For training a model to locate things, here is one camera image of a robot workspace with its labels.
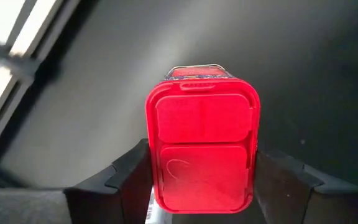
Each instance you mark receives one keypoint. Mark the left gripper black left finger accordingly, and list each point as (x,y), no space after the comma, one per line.
(117,193)

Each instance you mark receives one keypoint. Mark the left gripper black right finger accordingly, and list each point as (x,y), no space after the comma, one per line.
(284,193)

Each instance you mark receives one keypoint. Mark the red-lidded smoked paprika tin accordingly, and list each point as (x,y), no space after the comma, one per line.
(202,140)

